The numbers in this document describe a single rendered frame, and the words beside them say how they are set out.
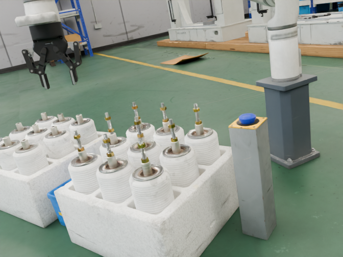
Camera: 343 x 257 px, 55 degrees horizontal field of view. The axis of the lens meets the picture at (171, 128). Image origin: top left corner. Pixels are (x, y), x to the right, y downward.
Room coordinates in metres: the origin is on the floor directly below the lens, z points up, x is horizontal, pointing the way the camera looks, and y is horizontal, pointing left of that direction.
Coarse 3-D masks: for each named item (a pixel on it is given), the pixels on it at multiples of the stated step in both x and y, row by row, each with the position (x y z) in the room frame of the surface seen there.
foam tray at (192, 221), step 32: (224, 160) 0.82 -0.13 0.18; (64, 192) 0.82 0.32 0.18; (96, 192) 0.78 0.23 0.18; (192, 192) 0.69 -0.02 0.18; (224, 192) 0.79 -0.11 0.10; (96, 224) 0.73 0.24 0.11; (128, 224) 0.65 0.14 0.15; (160, 224) 0.59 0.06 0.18; (192, 224) 0.67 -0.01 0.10; (224, 224) 0.77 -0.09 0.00; (128, 256) 0.67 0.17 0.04; (160, 256) 0.60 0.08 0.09; (192, 256) 0.65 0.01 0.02
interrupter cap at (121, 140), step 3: (117, 138) 0.96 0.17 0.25; (120, 138) 0.95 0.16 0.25; (123, 138) 0.95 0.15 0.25; (120, 141) 0.93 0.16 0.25; (123, 141) 0.92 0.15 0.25; (102, 144) 0.93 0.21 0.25; (105, 144) 0.93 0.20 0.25; (111, 144) 0.93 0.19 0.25; (114, 144) 0.91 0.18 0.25; (117, 144) 0.91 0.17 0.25; (120, 144) 0.91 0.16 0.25; (105, 147) 0.91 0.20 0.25; (111, 147) 0.90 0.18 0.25
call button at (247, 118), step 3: (243, 114) 0.74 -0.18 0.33; (246, 114) 0.74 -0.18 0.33; (249, 114) 0.74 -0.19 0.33; (252, 114) 0.73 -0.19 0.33; (240, 117) 0.73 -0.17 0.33; (243, 117) 0.72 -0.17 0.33; (246, 117) 0.72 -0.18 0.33; (249, 117) 0.72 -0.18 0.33; (252, 117) 0.71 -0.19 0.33; (255, 117) 0.72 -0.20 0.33; (240, 120) 0.72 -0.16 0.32; (243, 120) 0.71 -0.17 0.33; (246, 120) 0.71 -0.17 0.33; (249, 120) 0.71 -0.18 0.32; (252, 120) 0.71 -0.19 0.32; (243, 123) 0.72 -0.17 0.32; (246, 123) 0.72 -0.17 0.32; (249, 123) 0.71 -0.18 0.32
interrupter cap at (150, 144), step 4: (148, 140) 0.89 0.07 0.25; (152, 140) 0.88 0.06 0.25; (136, 144) 0.88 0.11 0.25; (148, 144) 0.87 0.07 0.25; (152, 144) 0.85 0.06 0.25; (132, 148) 0.85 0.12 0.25; (136, 148) 0.85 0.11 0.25; (144, 148) 0.84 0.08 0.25; (148, 148) 0.83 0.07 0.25; (152, 148) 0.83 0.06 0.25; (136, 152) 0.83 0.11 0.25
